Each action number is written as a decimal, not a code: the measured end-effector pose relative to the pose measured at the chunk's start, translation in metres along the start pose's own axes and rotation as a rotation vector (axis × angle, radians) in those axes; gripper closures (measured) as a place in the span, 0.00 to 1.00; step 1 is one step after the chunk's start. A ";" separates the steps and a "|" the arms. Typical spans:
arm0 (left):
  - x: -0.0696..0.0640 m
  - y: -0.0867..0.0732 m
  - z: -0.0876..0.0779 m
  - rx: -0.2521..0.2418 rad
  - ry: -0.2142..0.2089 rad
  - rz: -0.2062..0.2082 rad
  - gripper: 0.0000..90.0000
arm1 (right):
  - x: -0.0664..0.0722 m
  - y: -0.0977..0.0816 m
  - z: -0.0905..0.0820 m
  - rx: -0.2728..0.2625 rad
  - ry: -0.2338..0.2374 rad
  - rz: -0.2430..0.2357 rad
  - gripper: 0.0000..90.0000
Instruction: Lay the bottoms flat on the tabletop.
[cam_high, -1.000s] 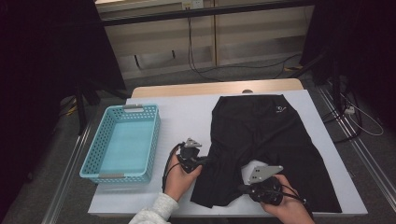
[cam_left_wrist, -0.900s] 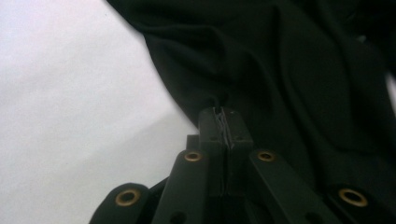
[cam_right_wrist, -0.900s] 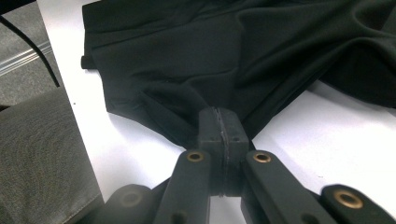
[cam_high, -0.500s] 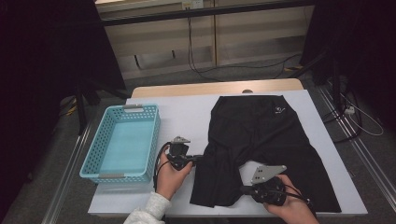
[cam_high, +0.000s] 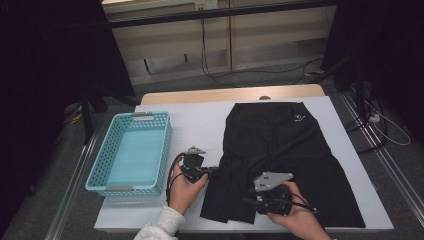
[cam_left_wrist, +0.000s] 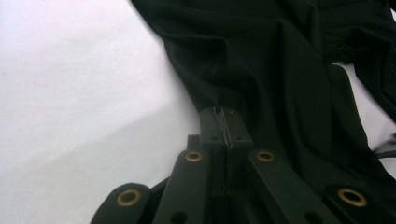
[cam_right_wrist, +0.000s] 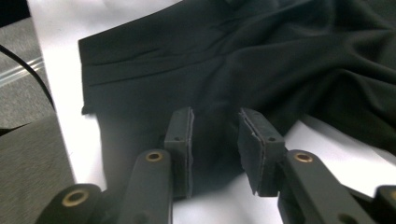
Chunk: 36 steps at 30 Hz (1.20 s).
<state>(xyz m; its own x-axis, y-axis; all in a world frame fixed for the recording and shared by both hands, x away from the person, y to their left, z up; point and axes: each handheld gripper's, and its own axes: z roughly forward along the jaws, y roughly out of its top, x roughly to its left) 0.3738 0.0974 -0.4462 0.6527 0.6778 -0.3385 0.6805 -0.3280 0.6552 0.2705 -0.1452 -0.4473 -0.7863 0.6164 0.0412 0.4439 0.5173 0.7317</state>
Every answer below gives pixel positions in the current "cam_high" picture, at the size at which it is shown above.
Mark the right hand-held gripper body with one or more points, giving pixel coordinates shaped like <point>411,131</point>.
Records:
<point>273,200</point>

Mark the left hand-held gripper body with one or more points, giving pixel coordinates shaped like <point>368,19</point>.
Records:
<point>193,166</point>

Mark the black pants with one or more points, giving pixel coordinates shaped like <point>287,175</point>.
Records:
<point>273,143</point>

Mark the light blue plastic basket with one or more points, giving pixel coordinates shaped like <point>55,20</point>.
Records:
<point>136,153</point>

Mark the person's left hand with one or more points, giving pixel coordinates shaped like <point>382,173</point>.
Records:
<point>185,196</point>

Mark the person's right hand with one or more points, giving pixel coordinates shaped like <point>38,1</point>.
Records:
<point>303,223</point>

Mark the white table sheet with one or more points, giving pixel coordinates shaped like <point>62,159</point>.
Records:
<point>200,133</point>

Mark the wooden table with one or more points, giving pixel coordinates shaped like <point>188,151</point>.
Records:
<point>216,95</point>

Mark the black stand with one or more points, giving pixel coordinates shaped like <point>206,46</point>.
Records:
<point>87,123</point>
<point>359,86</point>

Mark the white power plug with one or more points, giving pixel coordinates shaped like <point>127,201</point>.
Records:
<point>375,117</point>

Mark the black horizontal bar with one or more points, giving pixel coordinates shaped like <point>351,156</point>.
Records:
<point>216,13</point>

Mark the black curtain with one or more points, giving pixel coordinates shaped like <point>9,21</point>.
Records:
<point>50,66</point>
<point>393,50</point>

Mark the aluminium floor rail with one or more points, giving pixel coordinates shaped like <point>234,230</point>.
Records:
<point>71,190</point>
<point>390,163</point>

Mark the white wall socket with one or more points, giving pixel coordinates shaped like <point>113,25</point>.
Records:
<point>206,4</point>

